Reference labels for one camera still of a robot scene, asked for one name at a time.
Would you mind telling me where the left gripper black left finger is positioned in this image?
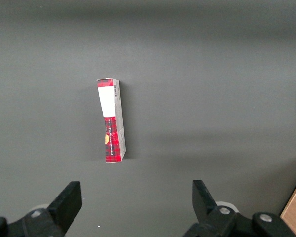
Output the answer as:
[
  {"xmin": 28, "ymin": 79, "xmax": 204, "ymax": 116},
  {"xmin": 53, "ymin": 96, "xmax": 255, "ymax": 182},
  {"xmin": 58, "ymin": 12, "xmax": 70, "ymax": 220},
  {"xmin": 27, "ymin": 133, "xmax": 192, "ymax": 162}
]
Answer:
[{"xmin": 0, "ymin": 181, "xmax": 83, "ymax": 237}]

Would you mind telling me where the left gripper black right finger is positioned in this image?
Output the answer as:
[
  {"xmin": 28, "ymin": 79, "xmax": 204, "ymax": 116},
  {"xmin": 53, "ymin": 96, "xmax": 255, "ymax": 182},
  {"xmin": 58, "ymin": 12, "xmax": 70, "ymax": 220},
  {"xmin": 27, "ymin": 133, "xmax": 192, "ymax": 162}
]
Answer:
[{"xmin": 182, "ymin": 180, "xmax": 296, "ymax": 237}]

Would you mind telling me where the red plaid cardboard box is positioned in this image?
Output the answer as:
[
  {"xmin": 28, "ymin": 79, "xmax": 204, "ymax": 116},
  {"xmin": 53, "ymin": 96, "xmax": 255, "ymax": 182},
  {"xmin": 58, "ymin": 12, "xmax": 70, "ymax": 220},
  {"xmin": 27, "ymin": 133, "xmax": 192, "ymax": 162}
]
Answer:
[{"xmin": 96, "ymin": 78, "xmax": 127, "ymax": 164}]

